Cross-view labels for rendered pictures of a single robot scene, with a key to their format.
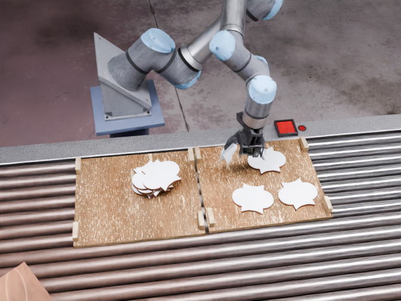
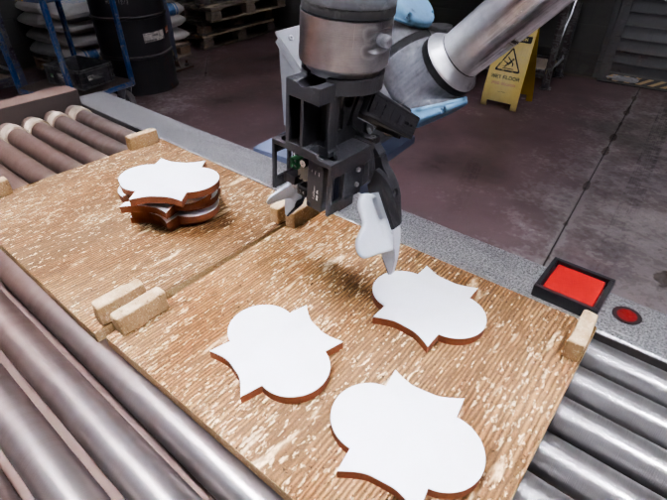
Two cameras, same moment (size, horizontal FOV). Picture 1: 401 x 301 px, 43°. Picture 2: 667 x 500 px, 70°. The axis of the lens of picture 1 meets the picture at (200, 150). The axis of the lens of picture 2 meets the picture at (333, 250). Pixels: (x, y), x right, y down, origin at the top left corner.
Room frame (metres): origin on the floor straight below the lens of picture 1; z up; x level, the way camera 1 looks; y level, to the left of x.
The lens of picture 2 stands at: (0.82, -0.47, 1.31)
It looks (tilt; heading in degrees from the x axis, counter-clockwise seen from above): 36 degrees down; 50
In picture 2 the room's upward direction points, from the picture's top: straight up
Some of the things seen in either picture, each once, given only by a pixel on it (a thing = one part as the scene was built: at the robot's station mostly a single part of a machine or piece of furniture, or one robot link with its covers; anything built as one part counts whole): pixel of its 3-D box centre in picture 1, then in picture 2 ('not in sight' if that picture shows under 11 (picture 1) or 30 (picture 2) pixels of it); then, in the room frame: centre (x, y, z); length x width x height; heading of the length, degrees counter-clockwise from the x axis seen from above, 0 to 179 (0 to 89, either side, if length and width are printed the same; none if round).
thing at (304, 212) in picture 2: (197, 154); (302, 211); (1.17, 0.01, 0.95); 0.06 x 0.02 x 0.03; 11
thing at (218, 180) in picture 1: (259, 182); (353, 336); (1.07, -0.21, 0.93); 0.41 x 0.35 x 0.02; 101
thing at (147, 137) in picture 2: (78, 165); (142, 139); (1.10, 0.42, 0.95); 0.06 x 0.02 x 0.03; 9
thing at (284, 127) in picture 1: (285, 128); (573, 288); (1.34, -0.32, 0.92); 0.06 x 0.06 x 0.01; 10
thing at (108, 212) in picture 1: (137, 195); (137, 211); (0.99, 0.20, 0.93); 0.41 x 0.35 x 0.02; 99
